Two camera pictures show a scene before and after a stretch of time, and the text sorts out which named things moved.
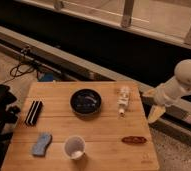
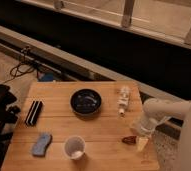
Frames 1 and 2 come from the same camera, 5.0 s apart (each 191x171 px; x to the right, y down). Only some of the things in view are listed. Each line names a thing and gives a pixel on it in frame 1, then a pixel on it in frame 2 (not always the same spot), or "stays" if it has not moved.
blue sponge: (45, 141) stays
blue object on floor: (44, 76) stays
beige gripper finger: (149, 93) → (135, 127)
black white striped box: (34, 112) stays
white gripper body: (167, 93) → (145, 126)
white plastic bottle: (123, 94) stays
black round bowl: (85, 103) stays
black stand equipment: (2, 115) stays
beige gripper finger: (155, 113) → (142, 142)
